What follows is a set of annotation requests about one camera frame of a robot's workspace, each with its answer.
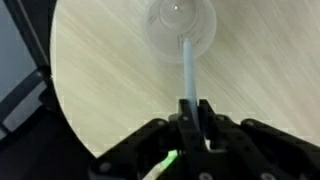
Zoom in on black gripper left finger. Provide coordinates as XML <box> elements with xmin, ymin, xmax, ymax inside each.
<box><xmin>88</xmin><ymin>98</ymin><xmax>206</xmax><ymax>180</ymax></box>

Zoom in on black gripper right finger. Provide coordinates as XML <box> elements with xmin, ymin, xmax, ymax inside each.
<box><xmin>198</xmin><ymin>98</ymin><xmax>320</xmax><ymax>180</ymax></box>

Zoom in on clear plastic cup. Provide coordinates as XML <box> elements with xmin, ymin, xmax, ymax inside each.
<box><xmin>143</xmin><ymin>0</ymin><xmax>218</xmax><ymax>65</ymax></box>

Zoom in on light blue pen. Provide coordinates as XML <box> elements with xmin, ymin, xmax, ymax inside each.
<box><xmin>182</xmin><ymin>37</ymin><xmax>200</xmax><ymax>134</ymax></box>

